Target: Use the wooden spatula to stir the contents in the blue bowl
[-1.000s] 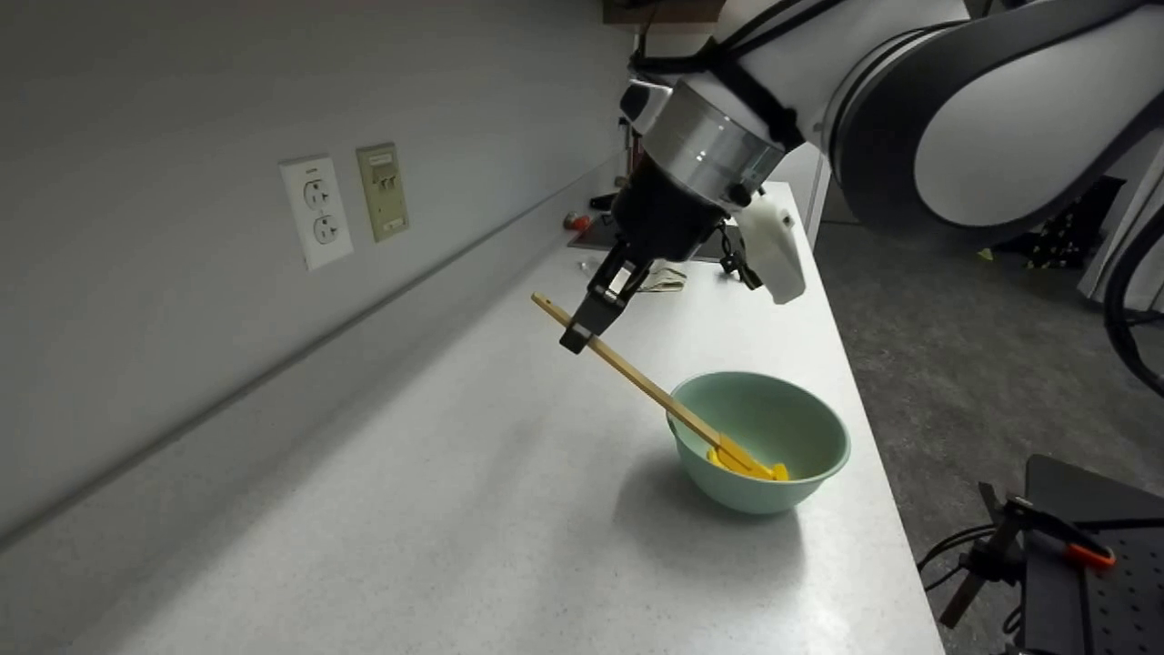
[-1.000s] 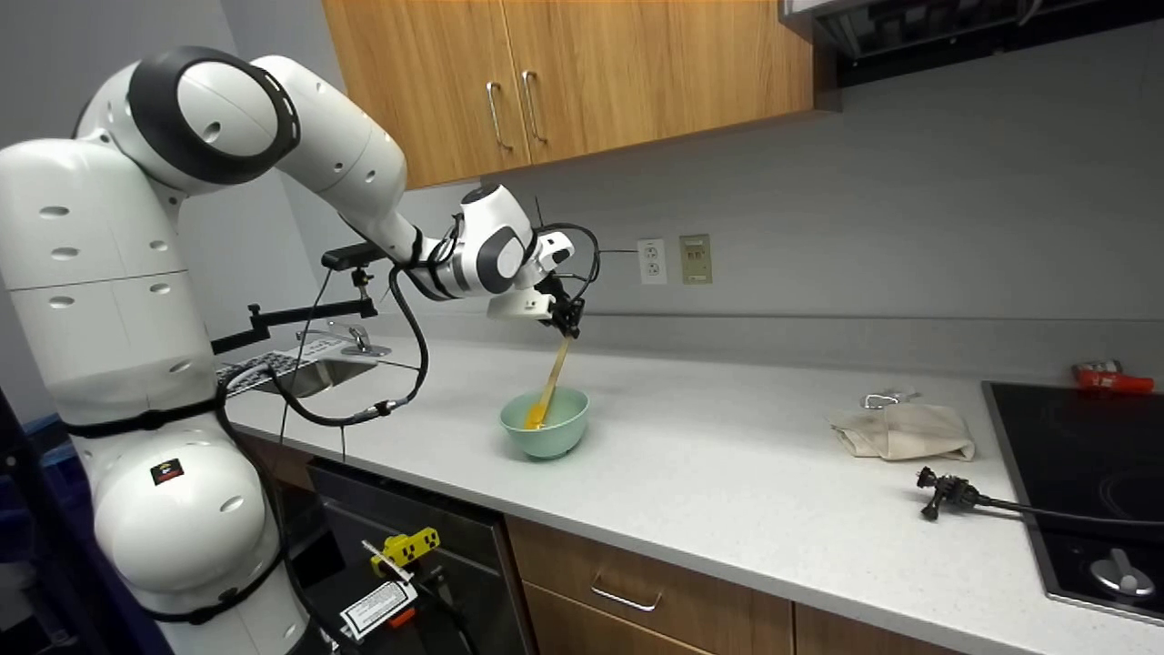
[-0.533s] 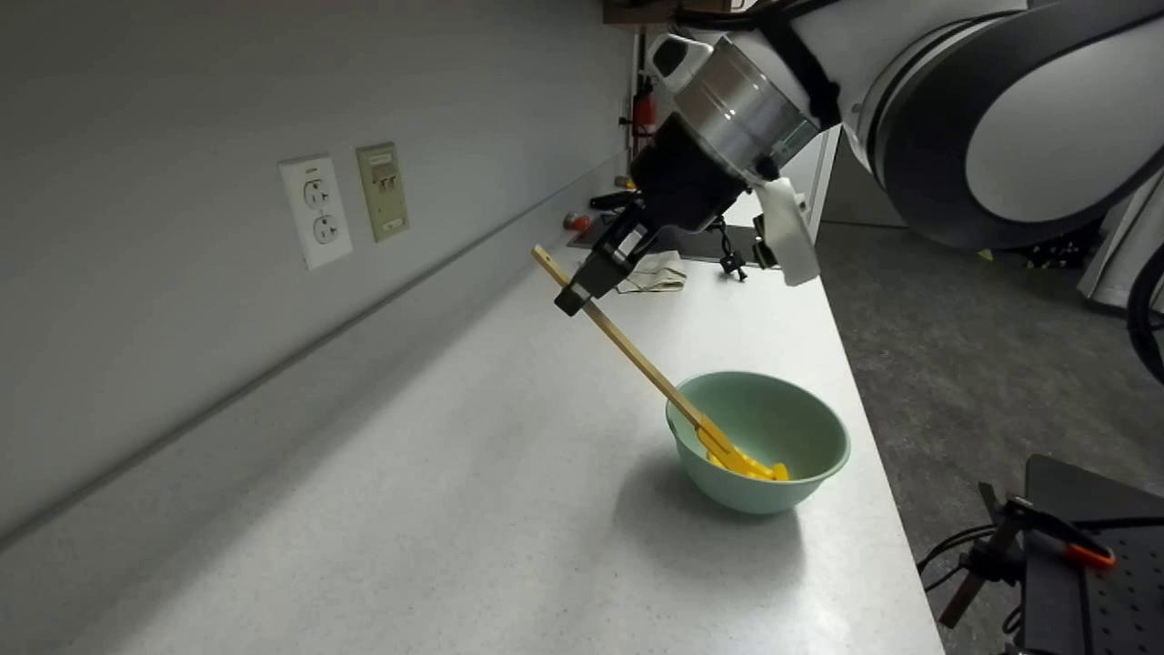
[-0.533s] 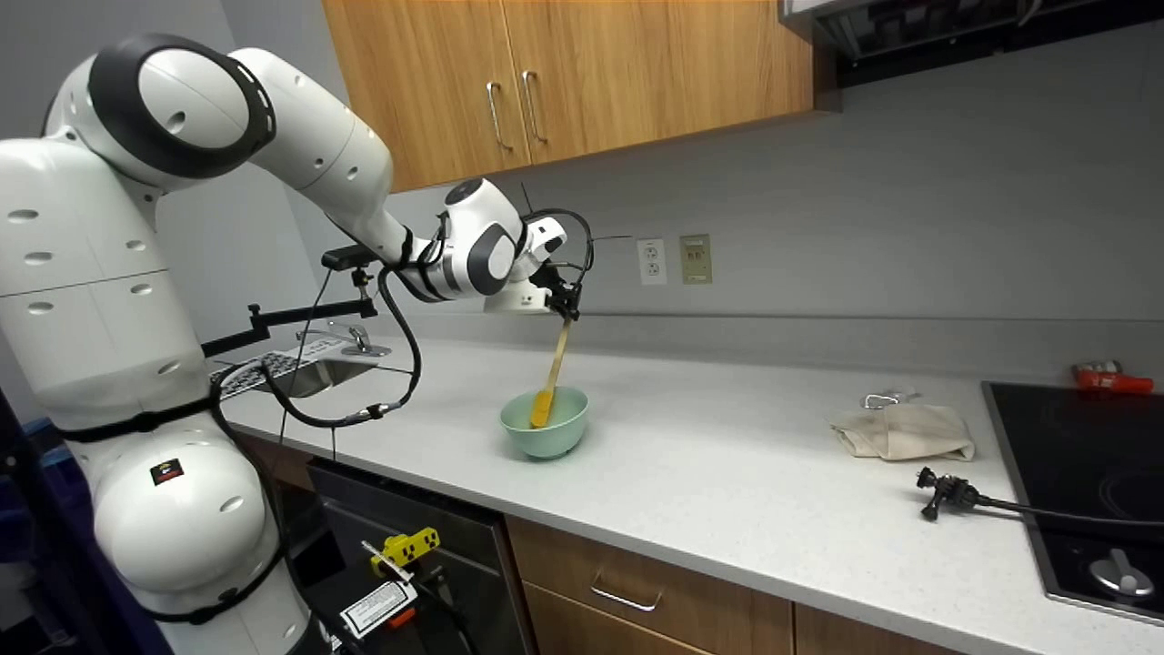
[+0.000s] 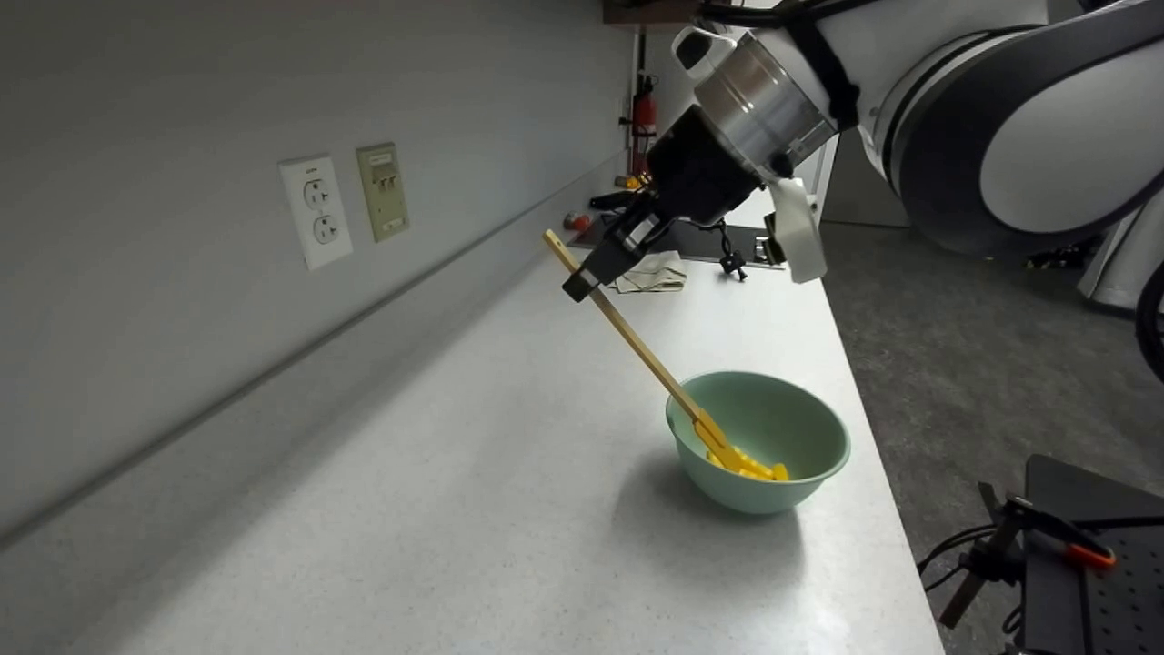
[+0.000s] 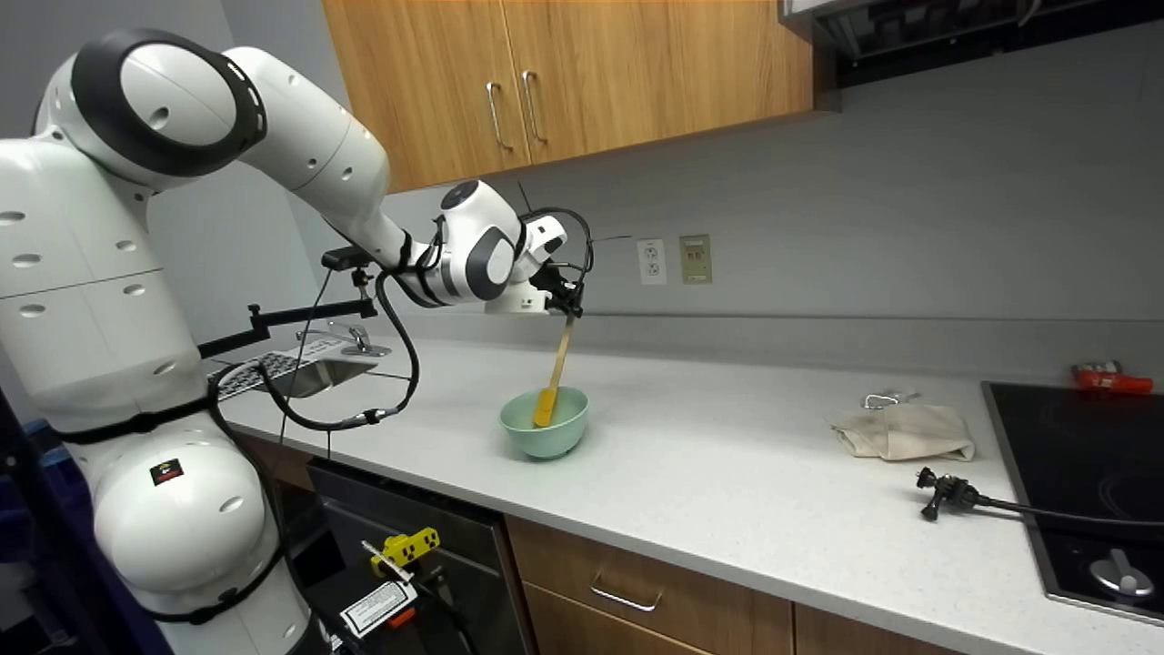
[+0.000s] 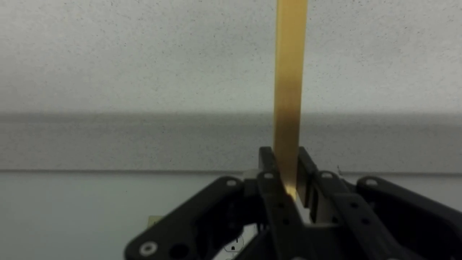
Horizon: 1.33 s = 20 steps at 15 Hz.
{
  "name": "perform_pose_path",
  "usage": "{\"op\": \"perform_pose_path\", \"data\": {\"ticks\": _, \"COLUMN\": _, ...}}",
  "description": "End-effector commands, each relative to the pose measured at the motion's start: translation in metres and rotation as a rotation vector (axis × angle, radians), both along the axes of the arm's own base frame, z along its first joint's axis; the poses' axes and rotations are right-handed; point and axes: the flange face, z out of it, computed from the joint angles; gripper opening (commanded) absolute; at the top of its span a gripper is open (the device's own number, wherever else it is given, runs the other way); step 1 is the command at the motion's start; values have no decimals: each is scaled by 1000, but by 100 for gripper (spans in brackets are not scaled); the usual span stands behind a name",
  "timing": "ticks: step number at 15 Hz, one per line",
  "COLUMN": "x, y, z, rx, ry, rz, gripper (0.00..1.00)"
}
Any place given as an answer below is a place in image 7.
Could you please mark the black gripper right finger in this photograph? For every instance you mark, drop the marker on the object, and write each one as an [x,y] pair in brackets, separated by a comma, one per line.
[384,216]

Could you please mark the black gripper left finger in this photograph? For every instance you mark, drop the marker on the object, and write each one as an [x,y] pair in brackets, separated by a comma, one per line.
[203,216]

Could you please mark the wooden spatula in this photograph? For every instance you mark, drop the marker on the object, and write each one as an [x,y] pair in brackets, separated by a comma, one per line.
[289,95]

